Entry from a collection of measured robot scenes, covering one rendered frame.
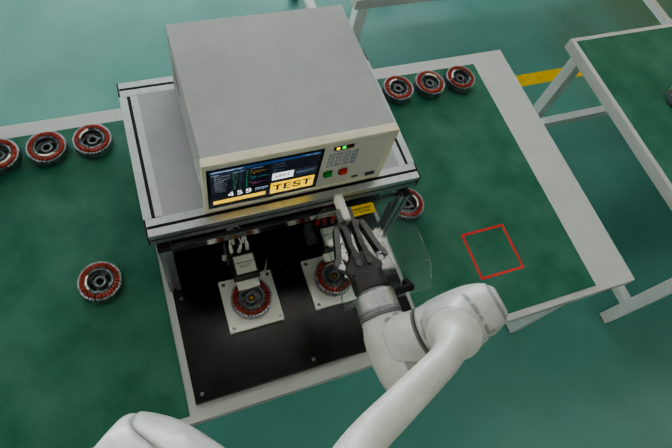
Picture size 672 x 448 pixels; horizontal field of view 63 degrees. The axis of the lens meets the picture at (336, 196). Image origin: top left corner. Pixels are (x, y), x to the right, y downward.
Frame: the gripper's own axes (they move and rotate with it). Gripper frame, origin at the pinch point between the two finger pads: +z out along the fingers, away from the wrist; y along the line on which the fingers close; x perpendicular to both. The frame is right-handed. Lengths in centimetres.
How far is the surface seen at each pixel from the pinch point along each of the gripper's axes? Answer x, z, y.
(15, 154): -40, 57, -76
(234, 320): -40.0, -7.6, -26.3
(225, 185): 4.4, 9.5, -24.4
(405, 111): -43, 51, 50
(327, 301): -39.9, -9.4, -0.1
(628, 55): -43, 59, 158
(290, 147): 13.8, 10.1, -10.6
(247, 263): -31.0, 4.2, -20.0
